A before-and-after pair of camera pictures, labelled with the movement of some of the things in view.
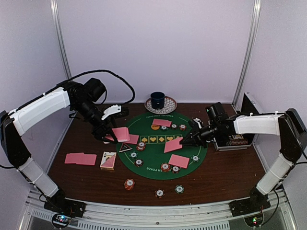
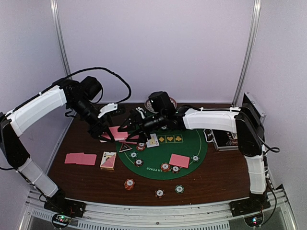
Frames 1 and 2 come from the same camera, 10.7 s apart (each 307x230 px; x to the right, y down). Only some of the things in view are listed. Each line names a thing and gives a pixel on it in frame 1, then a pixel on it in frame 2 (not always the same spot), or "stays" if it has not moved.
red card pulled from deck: (133, 139) stays
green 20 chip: (133, 155) stays
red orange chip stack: (129, 184) stays
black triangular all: (124, 147) stays
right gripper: (193, 137) → (136, 120)
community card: (173, 144) → (153, 142)
